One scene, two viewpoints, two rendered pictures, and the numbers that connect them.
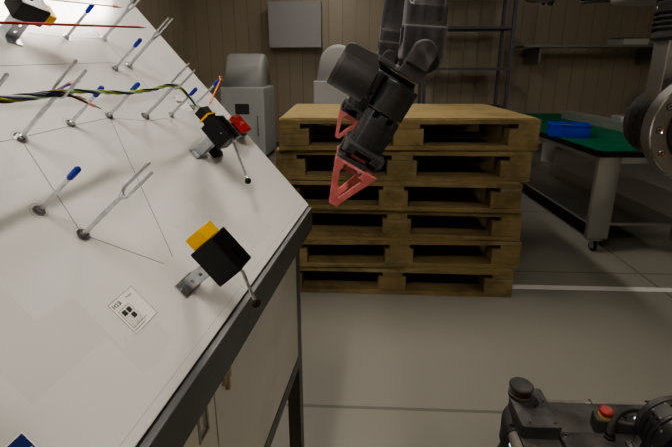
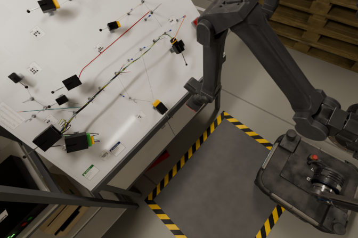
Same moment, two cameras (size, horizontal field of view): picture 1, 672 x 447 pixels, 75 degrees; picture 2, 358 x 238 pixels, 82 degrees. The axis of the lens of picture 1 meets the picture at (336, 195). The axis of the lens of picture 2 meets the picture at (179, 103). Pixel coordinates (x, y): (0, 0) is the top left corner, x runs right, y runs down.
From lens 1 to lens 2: 0.88 m
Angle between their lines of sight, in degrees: 57
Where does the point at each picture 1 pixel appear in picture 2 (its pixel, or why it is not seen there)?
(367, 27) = not seen: outside the picture
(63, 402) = (125, 136)
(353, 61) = (188, 87)
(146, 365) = (141, 128)
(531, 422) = (283, 145)
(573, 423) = (302, 152)
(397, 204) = (320, 11)
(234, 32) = not seen: outside the picture
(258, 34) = not seen: outside the picture
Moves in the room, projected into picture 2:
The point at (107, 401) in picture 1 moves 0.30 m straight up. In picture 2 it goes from (133, 135) to (109, 113)
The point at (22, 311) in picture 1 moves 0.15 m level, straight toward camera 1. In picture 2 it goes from (118, 120) to (116, 146)
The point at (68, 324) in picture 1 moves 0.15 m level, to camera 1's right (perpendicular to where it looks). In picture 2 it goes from (126, 121) to (146, 134)
